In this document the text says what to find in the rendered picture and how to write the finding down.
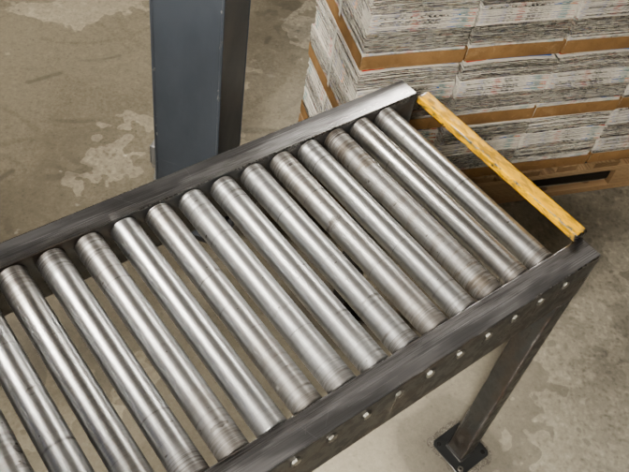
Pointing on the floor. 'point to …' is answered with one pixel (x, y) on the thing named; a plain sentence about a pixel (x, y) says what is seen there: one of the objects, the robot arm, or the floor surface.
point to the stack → (490, 78)
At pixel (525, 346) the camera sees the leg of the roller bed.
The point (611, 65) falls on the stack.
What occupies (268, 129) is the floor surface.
